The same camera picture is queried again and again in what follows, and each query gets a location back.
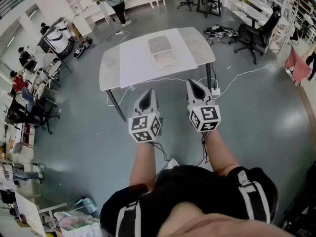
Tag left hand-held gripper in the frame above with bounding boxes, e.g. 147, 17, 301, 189
127, 88, 163, 144

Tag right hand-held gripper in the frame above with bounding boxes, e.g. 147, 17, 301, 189
186, 79, 221, 133

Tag person's right forearm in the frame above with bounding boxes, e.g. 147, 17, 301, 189
202, 129, 240, 178

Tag white black robot base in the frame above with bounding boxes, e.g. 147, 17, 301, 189
52, 17, 73, 40
38, 26, 74, 59

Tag person's left forearm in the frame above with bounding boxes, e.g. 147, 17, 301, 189
129, 140, 159, 191

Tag white metal storage rack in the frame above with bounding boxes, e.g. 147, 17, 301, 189
231, 0, 316, 56

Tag white table sheet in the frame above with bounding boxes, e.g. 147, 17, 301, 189
119, 28, 198, 89

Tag grey marble table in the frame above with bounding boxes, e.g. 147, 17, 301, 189
99, 27, 216, 122

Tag black white floor device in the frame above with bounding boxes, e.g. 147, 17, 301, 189
73, 37, 94, 59

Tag person's black striped shirt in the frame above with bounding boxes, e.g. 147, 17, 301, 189
99, 165, 279, 237

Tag white chair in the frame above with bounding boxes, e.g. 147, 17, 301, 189
39, 58, 63, 88

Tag pink cloth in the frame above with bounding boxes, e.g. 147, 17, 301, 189
284, 45, 312, 84

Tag white shelf unit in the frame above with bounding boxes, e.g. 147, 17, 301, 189
63, 0, 111, 37

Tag light blue bin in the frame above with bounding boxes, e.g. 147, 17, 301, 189
75, 197, 99, 216

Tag person's bare chin and chest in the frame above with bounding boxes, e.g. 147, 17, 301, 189
157, 201, 301, 237

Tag white printed carton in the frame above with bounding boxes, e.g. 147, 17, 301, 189
60, 220, 102, 237

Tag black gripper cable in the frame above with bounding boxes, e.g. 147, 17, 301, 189
151, 142, 172, 163
201, 131, 211, 166

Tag white power cable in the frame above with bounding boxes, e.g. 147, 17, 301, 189
117, 30, 131, 46
106, 63, 284, 107

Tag tangled cable pile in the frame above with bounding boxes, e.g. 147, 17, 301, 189
203, 24, 239, 45

